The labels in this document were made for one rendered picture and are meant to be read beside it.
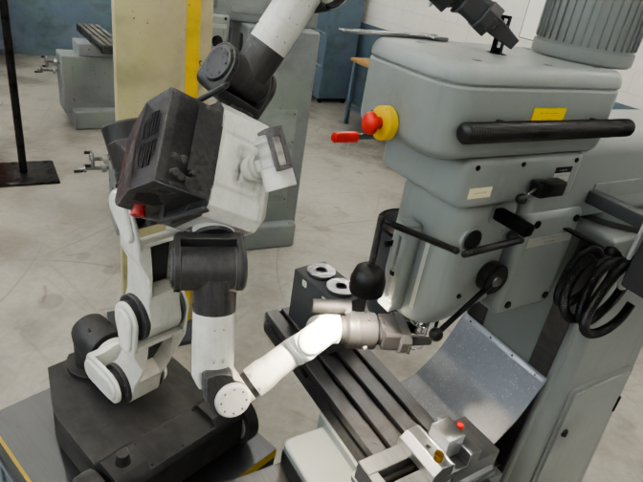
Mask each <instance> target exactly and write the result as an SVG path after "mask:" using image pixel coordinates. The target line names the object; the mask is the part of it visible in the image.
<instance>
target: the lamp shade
mask: <svg viewBox="0 0 643 482"><path fill-rule="evenodd" d="M385 286H386V276H385V270H384V269H383V268H382V267H381V266H380V265H378V264H377V263H375V264H374V265H373V266H371V265H369V264H368V261H365V262H361V263H359V264H357V266H356V267H355V269H354V270H353V272H352V273H351V276H350V279H349V284H348V290H349V292H350V293H351V294H353V295H354V296H356V297H358V298H361V299H366V300H375V299H378V298H380V297H382V296H383V293H384V290H385Z"/></svg>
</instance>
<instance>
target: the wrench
mask: <svg viewBox="0 0 643 482"><path fill-rule="evenodd" d="M339 32H341V33H354V34H367V35H380V36H393V37H406V38H419V39H429V40H436V41H447V42H448V40H449V37H444V36H438V34H433V33H404V32H402V33H400V32H388V31H375V30H364V29H351V28H339Z"/></svg>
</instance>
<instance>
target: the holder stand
mask: <svg viewBox="0 0 643 482"><path fill-rule="evenodd" d="M348 284H349V280H348V279H346V278H345V277H344V276H343V275H341V274H340V273H339V272H337V271H336V270H335V269H334V268H333V267H332V266H330V265H328V264H327V263H326V262H325V261H323V262H318V263H312V264H310V265H308V266H304V267H300V268H296V269H295V274H294V281H293V288H292V294H291V301H290V308H289V315H288V316H289V318H290V319H291V320H292V321H294V322H295V323H296V324H297V325H298V326H299V327H300V328H301V329H303V328H304V327H306V323H307V321H308V319H309V318H311V317H312V316H315V315H337V314H320V313H311V311H310V303H311V298H324V299H340V300H351V301H352V311H355V312H364V311H365V307H366V299H361V298H358V297H356V296H354V295H353V294H351V293H350V292H349V290H348ZM342 349H344V347H343V346H342V344H341V343H332V344H331V345H330V346H328V347H327V348H326V349H325V350H323V351H324V352H325V353H326V354H327V355H329V354H332V353H334V352H337V351H339V350H342Z"/></svg>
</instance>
